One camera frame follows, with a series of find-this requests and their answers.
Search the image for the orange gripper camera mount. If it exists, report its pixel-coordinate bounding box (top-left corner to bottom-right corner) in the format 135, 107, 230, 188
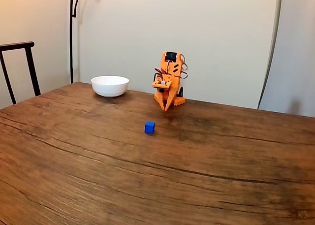
152, 79, 173, 90

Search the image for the black floor lamp pole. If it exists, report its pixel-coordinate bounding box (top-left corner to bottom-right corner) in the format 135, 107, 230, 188
69, 0, 83, 84

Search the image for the black wooden chair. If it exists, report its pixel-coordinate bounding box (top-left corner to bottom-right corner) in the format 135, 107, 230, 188
0, 41, 41, 105

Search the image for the blue cube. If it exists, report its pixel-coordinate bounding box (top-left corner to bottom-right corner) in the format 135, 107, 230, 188
144, 121, 156, 134

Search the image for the white bowl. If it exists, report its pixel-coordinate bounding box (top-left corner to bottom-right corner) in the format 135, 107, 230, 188
91, 75, 130, 98

